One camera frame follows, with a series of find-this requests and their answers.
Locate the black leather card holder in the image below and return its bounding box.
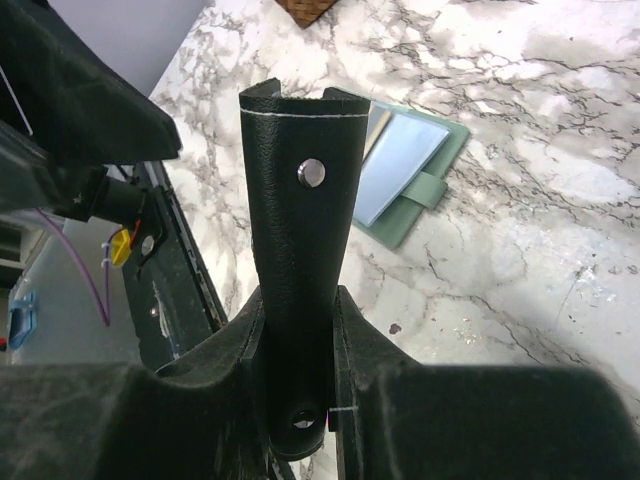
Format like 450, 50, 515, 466
239, 79, 370, 460

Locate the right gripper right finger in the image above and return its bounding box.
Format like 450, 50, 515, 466
328, 288, 639, 479

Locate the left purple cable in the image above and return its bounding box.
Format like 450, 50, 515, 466
34, 207, 126, 327

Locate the black metal base rail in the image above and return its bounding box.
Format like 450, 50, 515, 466
123, 163, 228, 371

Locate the brown woven divided basket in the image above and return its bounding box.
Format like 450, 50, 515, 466
276, 0, 338, 29

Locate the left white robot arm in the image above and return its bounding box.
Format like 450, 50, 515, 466
1, 1, 181, 226

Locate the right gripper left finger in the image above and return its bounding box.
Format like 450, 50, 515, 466
1, 294, 268, 479

